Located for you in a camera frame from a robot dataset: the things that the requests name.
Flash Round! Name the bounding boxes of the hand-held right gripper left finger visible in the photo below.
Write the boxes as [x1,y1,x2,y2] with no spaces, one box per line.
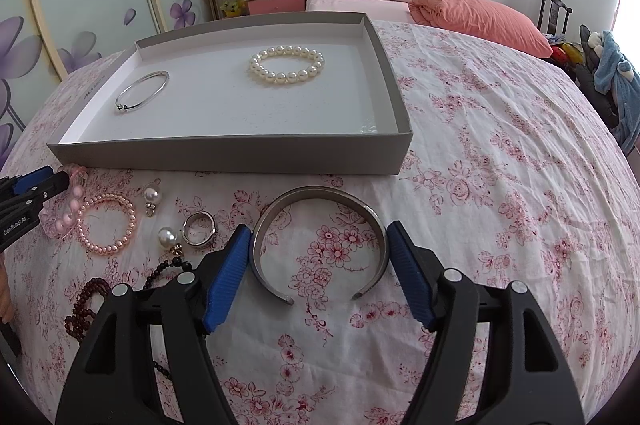
[55,225,252,425]

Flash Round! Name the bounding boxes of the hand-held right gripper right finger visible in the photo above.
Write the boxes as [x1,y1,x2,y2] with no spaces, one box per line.
[387,220,586,425]

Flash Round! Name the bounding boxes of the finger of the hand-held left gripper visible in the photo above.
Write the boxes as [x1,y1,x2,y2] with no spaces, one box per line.
[0,170,53,198]
[0,172,71,218]

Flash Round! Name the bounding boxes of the pink crystal bead bracelet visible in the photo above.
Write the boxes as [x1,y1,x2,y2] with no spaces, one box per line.
[42,162,88,240]

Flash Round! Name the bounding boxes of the black bead strand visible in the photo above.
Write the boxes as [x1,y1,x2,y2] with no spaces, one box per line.
[142,255,193,378]

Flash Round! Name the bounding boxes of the pearl drop earring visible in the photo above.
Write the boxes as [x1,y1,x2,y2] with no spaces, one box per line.
[143,186,162,218]
[157,226,185,256]

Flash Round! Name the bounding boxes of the pink pearl bracelet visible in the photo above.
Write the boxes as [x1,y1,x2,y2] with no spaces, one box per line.
[76,194,137,258]

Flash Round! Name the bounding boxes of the dark red bead bracelet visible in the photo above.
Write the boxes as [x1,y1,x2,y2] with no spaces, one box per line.
[64,277,112,346]

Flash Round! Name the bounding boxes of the wide metal cuff bangle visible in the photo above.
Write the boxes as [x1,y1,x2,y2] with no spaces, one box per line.
[250,186,390,305]

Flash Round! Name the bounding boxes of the grey cardboard tray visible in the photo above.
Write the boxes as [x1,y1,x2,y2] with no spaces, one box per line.
[47,12,414,176]

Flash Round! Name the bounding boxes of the thin silver bangle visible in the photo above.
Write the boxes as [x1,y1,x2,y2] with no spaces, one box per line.
[115,71,171,113]

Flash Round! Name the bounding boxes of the large flower wardrobe door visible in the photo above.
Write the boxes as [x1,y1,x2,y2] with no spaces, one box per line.
[0,0,66,166]

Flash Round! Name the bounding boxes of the folded orange quilt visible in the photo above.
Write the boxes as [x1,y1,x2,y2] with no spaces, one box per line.
[407,0,553,58]

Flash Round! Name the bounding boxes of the dark office chair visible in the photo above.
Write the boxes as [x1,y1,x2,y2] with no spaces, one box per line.
[575,25,621,126]

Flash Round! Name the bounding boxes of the red and yellow toys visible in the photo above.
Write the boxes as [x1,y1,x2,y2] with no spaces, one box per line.
[550,35,583,66]

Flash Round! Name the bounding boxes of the pink bed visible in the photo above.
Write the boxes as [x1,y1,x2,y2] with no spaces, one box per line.
[305,0,418,26]

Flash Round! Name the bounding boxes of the pink and cream nightstand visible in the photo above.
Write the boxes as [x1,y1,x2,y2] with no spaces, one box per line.
[243,0,308,16]

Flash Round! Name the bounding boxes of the blue plush robe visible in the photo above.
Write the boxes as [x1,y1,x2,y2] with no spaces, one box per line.
[592,30,640,156]

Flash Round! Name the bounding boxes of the dark wooden chair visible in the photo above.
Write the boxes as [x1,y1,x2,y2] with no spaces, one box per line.
[539,0,572,36]

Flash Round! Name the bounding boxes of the silver ring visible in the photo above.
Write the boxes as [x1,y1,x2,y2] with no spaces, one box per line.
[181,212,218,247]

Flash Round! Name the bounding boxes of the white pearl bracelet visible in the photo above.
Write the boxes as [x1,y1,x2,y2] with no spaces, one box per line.
[248,46,326,88]

